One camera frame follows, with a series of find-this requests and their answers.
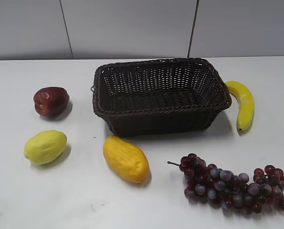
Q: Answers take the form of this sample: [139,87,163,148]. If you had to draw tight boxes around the dark red apple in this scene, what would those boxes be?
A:
[33,87,70,118]

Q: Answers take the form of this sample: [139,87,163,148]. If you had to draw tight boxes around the yellow banana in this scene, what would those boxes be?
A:
[225,81,255,132]

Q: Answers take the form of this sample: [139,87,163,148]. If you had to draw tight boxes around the dark brown wicker basket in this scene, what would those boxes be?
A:
[92,58,232,137]

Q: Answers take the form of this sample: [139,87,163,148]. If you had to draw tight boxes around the purple grape bunch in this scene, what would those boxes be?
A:
[173,153,284,216]

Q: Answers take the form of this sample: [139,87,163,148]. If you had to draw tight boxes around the orange yellow mango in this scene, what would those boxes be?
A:
[103,135,150,184]

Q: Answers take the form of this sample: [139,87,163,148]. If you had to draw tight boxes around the yellow green lemon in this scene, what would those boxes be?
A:
[23,130,67,165]

